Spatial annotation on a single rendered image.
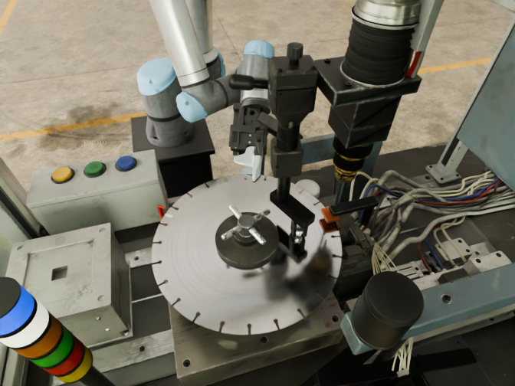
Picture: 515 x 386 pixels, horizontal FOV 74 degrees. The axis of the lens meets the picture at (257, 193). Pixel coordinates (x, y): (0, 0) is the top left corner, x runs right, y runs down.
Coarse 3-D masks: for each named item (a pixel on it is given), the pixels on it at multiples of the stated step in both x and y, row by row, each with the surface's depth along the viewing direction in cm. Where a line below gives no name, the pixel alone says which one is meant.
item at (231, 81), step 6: (228, 78) 46; (234, 78) 45; (240, 78) 45; (246, 78) 46; (252, 78) 46; (228, 84) 46; (234, 84) 45; (240, 84) 46; (246, 84) 46; (252, 84) 46; (258, 84) 46; (264, 84) 46
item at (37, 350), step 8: (56, 320) 38; (48, 328) 36; (56, 328) 37; (48, 336) 36; (56, 336) 37; (32, 344) 34; (40, 344) 35; (48, 344) 36; (56, 344) 37; (24, 352) 35; (32, 352) 35; (40, 352) 36; (48, 352) 37
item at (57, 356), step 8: (64, 328) 39; (64, 336) 39; (72, 336) 41; (64, 344) 39; (72, 344) 40; (56, 352) 38; (64, 352) 39; (32, 360) 37; (40, 360) 37; (48, 360) 38; (56, 360) 38
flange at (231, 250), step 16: (224, 224) 61; (256, 224) 60; (272, 224) 62; (224, 240) 59; (240, 240) 57; (256, 240) 58; (272, 240) 59; (224, 256) 57; (240, 256) 57; (256, 256) 57; (272, 256) 58
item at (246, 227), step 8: (232, 208) 59; (240, 216) 58; (248, 216) 57; (256, 216) 58; (264, 216) 58; (240, 224) 56; (248, 224) 56; (232, 232) 56; (240, 232) 57; (248, 232) 57; (256, 232) 55; (264, 240) 54
